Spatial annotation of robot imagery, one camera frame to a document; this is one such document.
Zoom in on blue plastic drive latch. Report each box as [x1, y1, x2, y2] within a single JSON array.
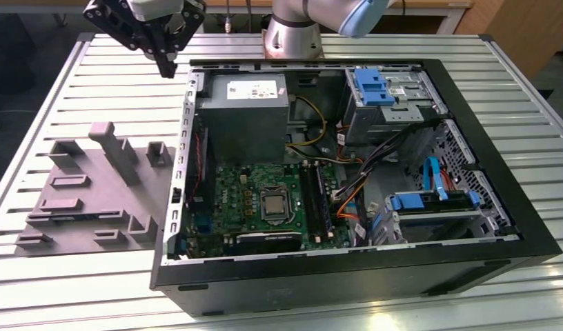
[[354, 68, 398, 107]]

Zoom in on CPU socket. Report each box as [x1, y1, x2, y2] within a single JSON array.
[[257, 185, 298, 228]]

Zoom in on black open PC case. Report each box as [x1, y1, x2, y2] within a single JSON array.
[[148, 57, 563, 317]]

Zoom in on metal disk bay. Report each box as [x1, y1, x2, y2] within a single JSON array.
[[373, 170, 525, 248]]

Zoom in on black wire bundle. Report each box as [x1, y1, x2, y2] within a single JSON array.
[[331, 122, 442, 203]]

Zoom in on orange wire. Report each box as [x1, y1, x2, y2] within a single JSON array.
[[337, 192, 361, 220]]

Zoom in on installed dark RAM stick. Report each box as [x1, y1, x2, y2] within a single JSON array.
[[309, 164, 334, 241]]

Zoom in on grey power supply unit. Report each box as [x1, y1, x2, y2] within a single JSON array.
[[197, 74, 293, 166]]

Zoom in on grey plastic parts rack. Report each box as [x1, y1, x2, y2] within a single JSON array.
[[14, 121, 178, 258]]

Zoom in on wooden cabinet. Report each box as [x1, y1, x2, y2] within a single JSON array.
[[454, 0, 563, 82]]

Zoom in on black graphics card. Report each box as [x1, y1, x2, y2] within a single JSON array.
[[225, 231, 306, 257]]

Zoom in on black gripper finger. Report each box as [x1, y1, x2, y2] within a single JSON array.
[[166, 1, 209, 79], [82, 0, 169, 79]]

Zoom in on black cable silver plug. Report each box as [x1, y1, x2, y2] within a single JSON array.
[[222, 0, 254, 34]]

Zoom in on blue flat data wire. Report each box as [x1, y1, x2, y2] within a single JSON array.
[[422, 157, 452, 201]]

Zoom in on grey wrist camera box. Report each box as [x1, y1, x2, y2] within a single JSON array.
[[126, 0, 187, 22]]

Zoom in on yellow and black wires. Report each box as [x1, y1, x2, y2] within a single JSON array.
[[286, 95, 329, 148]]

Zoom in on metal drive cage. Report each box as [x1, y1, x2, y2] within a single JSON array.
[[343, 67, 449, 146]]

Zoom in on hard disk in blue carrier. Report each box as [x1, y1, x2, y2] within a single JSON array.
[[386, 191, 484, 214]]

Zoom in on black RAM slot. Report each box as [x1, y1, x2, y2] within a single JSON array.
[[298, 161, 325, 244]]

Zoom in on green motherboard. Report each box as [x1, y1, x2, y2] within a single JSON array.
[[185, 161, 357, 258]]

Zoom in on silver CPU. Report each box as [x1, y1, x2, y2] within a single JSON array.
[[262, 196, 287, 214]]

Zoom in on metal socket cover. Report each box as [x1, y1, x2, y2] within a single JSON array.
[[259, 192, 290, 221]]

